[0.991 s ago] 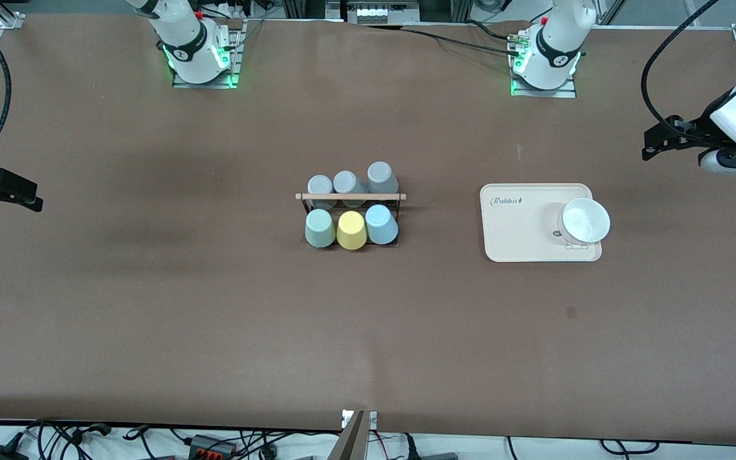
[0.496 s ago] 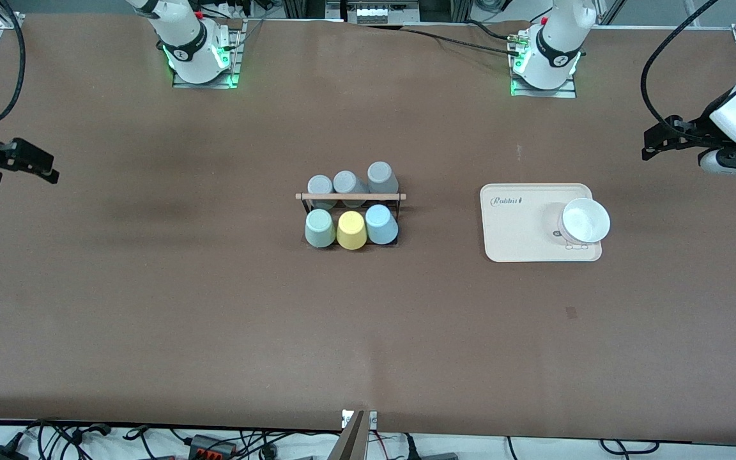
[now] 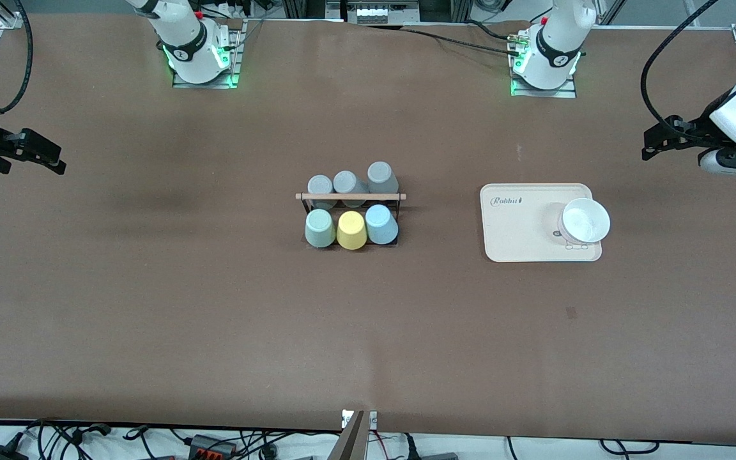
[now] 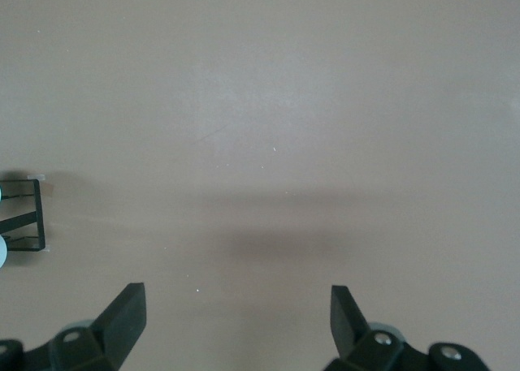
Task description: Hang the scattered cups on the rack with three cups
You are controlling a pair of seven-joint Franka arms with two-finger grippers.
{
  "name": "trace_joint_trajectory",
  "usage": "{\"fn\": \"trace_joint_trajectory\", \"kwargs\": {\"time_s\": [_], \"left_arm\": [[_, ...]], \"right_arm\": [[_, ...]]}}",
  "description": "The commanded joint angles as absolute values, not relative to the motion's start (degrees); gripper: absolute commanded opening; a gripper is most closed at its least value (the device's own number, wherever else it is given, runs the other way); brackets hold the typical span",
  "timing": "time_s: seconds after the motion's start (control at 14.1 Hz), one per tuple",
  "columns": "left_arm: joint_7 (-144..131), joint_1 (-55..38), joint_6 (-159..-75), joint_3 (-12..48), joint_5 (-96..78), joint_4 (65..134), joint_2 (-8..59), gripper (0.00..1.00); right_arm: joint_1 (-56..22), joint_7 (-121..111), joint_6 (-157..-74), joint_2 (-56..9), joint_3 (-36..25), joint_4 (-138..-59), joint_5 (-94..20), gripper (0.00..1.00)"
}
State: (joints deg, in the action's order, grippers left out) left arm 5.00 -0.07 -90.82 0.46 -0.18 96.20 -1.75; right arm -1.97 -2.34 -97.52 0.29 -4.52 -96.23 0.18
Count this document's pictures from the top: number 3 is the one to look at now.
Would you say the pale green cup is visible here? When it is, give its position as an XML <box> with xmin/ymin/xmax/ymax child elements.
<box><xmin>305</xmin><ymin>209</ymin><xmax>337</xmax><ymax>249</ymax></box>

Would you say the light blue cup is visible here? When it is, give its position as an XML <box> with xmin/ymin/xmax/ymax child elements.
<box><xmin>365</xmin><ymin>204</ymin><xmax>399</xmax><ymax>246</ymax></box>

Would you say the black wire cup rack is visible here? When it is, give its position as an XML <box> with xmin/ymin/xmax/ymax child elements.
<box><xmin>295</xmin><ymin>192</ymin><xmax>407</xmax><ymax>249</ymax></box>

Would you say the white post bracket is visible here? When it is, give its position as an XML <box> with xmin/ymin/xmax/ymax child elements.
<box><xmin>341</xmin><ymin>410</ymin><xmax>379</xmax><ymax>430</ymax></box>

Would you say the black floor cable bundle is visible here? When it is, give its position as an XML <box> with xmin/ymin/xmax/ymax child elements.
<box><xmin>23</xmin><ymin>418</ymin><xmax>177</xmax><ymax>460</ymax></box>

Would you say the white bowl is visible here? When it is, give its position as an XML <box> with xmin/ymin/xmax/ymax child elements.
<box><xmin>558</xmin><ymin>197</ymin><xmax>611</xmax><ymax>246</ymax></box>

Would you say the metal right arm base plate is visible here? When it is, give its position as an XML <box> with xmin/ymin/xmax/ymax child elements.
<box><xmin>172</xmin><ymin>19</ymin><xmax>242</xmax><ymax>89</ymax></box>

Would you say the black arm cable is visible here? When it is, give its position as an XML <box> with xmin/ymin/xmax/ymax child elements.
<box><xmin>640</xmin><ymin>0</ymin><xmax>719</xmax><ymax>132</ymax></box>
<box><xmin>0</xmin><ymin>0</ymin><xmax>35</xmax><ymax>117</ymax></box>

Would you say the black cable on table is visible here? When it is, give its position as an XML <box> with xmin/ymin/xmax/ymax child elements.
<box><xmin>358</xmin><ymin>20</ymin><xmax>525</xmax><ymax>55</ymax></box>

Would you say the wooden camera post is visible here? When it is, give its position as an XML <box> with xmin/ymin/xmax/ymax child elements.
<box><xmin>326</xmin><ymin>410</ymin><xmax>369</xmax><ymax>460</ymax></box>

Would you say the beige plastic tray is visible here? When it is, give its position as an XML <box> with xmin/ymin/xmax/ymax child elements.
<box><xmin>480</xmin><ymin>183</ymin><xmax>602</xmax><ymax>263</ymax></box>

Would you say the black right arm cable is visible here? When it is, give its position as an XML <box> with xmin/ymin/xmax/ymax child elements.
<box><xmin>0</xmin><ymin>0</ymin><xmax>35</xmax><ymax>117</ymax></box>

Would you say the black power adapter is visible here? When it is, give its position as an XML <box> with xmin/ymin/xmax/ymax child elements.
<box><xmin>0</xmin><ymin>434</ymin><xmax>27</xmax><ymax>460</ymax></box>

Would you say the black plug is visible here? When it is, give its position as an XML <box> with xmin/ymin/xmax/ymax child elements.
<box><xmin>405</xmin><ymin>434</ymin><xmax>459</xmax><ymax>460</ymax></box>

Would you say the grey cup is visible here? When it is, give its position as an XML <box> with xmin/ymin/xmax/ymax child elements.
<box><xmin>307</xmin><ymin>174</ymin><xmax>335</xmax><ymax>210</ymax></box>
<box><xmin>367</xmin><ymin>161</ymin><xmax>400</xmax><ymax>196</ymax></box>
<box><xmin>333</xmin><ymin>170</ymin><xmax>369</xmax><ymax>208</ymax></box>

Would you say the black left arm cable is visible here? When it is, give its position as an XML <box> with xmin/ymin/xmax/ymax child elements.
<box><xmin>640</xmin><ymin>0</ymin><xmax>719</xmax><ymax>132</ymax></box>

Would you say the black red terminal connector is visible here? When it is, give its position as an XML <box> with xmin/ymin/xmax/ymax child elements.
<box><xmin>188</xmin><ymin>434</ymin><xmax>238</xmax><ymax>458</ymax></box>

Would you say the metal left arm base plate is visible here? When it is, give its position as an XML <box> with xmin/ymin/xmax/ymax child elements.
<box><xmin>510</xmin><ymin>32</ymin><xmax>578</xmax><ymax>99</ymax></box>

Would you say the grey device box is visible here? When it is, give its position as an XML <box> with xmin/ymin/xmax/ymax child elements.
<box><xmin>345</xmin><ymin>0</ymin><xmax>420</xmax><ymax>25</ymax></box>

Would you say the yellow cup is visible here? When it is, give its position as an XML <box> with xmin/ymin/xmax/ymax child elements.
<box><xmin>336</xmin><ymin>210</ymin><xmax>368</xmax><ymax>250</ymax></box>

